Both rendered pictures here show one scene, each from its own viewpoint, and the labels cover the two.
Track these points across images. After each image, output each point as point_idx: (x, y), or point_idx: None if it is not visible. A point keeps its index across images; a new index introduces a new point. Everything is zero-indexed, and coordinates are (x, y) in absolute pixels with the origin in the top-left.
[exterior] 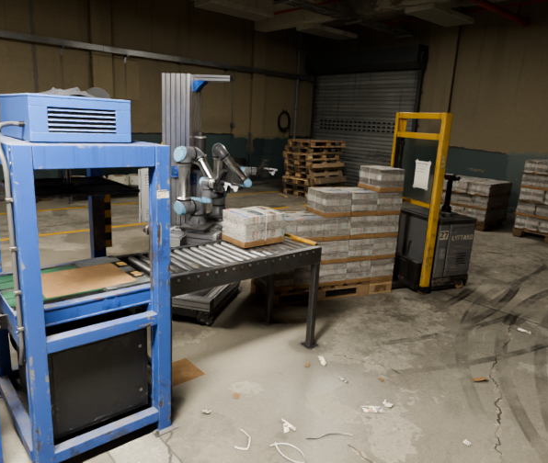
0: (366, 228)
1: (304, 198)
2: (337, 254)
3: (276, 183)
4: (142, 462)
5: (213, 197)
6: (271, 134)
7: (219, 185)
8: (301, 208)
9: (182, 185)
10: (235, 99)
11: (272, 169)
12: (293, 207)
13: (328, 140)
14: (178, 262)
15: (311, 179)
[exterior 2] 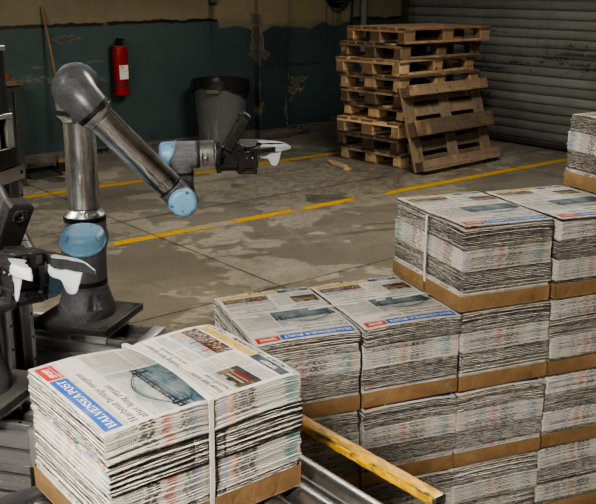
0: None
1: (393, 172)
2: (507, 430)
3: (325, 131)
4: None
5: None
6: (309, 16)
7: None
8: (384, 203)
9: None
10: None
11: (272, 145)
12: (365, 198)
13: (446, 23)
14: None
15: (407, 124)
